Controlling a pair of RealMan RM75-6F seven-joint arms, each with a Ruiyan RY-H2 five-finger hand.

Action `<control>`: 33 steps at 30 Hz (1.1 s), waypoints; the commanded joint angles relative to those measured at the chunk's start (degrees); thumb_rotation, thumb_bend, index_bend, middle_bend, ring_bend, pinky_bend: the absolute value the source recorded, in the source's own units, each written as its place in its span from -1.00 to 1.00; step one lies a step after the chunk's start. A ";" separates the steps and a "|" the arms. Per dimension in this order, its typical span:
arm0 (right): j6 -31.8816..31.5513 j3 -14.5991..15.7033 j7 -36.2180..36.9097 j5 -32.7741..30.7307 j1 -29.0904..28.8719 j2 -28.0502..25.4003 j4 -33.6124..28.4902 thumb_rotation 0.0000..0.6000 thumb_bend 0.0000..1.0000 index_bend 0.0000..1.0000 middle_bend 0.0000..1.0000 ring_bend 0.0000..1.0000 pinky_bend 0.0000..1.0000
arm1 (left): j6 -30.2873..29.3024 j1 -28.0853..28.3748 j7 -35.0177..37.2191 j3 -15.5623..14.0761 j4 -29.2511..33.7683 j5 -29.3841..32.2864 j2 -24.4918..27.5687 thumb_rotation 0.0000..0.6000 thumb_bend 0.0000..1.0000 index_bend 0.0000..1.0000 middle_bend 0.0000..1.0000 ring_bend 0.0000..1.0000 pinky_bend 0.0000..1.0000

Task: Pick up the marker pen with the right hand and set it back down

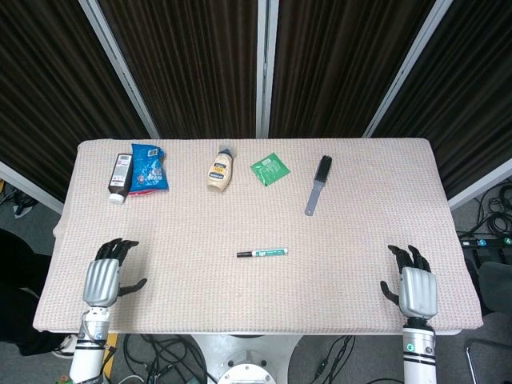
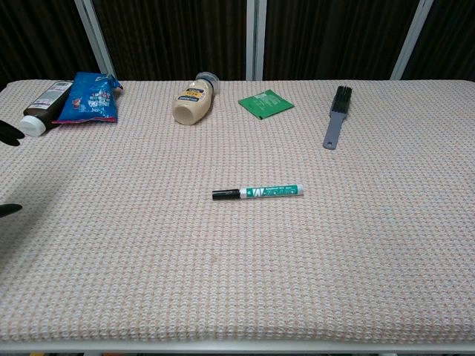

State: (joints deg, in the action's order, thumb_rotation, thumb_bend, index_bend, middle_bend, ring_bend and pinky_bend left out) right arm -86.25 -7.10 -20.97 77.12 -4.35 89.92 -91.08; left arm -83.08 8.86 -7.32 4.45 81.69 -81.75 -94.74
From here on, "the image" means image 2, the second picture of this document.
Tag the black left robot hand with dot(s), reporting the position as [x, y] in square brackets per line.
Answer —
[8, 133]

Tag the black marker cap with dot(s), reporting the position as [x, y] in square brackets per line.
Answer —
[225, 194]

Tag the green white marker pen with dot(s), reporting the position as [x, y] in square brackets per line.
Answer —
[272, 190]

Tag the dark bottle with white cap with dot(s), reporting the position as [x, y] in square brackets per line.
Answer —
[44, 105]

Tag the blue snack bag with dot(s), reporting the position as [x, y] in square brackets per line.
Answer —
[91, 100]

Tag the beige mayonnaise squeeze bottle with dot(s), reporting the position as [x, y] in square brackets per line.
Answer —
[192, 102]

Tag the dark pleated curtain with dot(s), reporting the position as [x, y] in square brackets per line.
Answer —
[178, 33]

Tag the green foil packet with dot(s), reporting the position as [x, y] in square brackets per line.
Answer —
[265, 104]

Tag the pink white woven tablecloth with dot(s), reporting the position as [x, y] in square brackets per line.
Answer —
[237, 259]

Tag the aluminium frame post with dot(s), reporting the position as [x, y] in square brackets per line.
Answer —
[94, 37]
[412, 37]
[256, 37]

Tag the white table frame edge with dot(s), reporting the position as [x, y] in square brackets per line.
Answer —
[237, 348]

